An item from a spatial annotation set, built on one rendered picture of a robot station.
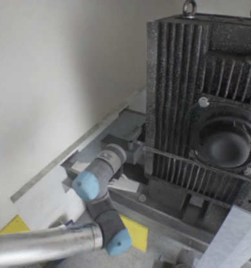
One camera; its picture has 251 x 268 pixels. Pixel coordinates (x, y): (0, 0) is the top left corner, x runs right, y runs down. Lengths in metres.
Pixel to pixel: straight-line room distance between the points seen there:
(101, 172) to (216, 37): 0.56
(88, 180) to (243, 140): 0.47
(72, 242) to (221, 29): 0.75
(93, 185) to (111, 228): 0.12
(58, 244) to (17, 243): 0.09
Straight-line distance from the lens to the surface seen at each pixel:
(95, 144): 1.63
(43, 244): 0.51
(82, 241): 0.53
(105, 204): 0.61
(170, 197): 1.15
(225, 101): 0.71
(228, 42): 0.75
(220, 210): 1.28
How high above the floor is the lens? 1.69
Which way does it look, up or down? 37 degrees down
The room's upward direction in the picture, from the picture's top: 3 degrees counter-clockwise
